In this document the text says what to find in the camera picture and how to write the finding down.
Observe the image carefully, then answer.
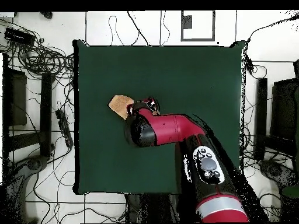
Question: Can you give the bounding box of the long black cable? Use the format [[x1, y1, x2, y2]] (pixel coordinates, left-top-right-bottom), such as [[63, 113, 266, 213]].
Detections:
[[246, 11, 299, 44]]

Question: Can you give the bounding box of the green rounded object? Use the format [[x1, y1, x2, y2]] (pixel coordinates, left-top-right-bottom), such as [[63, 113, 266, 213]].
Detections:
[[281, 184, 299, 200]]

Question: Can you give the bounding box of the black cable tangle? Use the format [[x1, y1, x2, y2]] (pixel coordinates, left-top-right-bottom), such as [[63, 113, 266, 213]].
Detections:
[[0, 18, 75, 80]]

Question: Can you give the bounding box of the small grey square plate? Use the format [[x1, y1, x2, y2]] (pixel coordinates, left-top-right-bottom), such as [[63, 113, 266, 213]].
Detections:
[[182, 15, 193, 29]]

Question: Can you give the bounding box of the black plug adapter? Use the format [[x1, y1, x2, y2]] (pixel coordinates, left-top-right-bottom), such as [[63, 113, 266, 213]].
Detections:
[[245, 58, 255, 75]]

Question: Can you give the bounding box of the grey stand base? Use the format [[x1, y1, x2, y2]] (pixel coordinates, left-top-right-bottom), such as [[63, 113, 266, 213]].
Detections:
[[2, 155, 51, 223], [258, 159, 297, 187]]

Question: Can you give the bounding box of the grey rectangular floor frame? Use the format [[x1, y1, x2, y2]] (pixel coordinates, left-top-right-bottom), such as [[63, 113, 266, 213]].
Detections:
[[180, 10, 216, 42]]

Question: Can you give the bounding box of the dark green tablecloth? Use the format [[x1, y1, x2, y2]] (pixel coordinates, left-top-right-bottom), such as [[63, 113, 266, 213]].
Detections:
[[72, 38, 246, 196]]

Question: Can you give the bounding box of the tan terry towel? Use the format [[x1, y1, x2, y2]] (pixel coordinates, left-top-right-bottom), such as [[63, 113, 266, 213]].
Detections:
[[107, 94, 161, 121]]

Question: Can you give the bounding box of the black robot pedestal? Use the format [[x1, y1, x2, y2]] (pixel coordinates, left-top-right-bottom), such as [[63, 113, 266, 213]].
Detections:
[[125, 193, 183, 223]]

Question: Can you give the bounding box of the black frame stand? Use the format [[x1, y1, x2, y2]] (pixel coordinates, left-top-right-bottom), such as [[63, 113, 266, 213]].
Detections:
[[253, 59, 299, 162], [2, 52, 56, 162]]

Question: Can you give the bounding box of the thin looped black cable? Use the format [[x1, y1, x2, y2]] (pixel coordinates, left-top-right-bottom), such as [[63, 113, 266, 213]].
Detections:
[[107, 15, 141, 47]]

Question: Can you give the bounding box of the black rectangular box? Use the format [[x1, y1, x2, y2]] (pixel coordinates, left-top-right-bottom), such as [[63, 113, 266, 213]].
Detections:
[[4, 27, 36, 46]]

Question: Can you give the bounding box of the thick black cable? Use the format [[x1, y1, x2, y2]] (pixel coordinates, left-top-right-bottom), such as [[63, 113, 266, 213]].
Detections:
[[126, 10, 150, 47]]

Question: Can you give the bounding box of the black power strip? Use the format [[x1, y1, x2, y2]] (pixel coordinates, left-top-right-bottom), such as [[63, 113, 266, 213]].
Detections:
[[54, 108, 74, 149]]

